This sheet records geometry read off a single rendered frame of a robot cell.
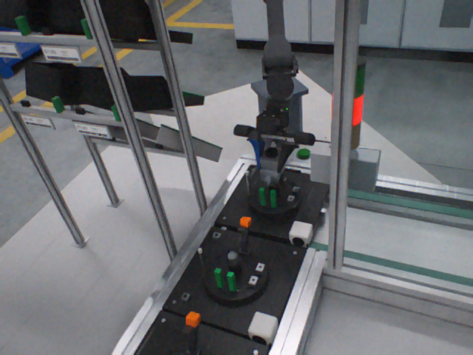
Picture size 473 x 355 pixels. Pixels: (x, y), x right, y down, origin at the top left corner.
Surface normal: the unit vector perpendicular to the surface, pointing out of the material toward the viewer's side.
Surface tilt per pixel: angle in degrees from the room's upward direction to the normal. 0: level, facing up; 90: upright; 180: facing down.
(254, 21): 90
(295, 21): 90
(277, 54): 34
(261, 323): 0
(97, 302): 0
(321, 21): 90
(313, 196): 0
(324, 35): 90
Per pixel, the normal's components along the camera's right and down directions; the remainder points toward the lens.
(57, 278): -0.12, -0.77
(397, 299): -0.39, 0.62
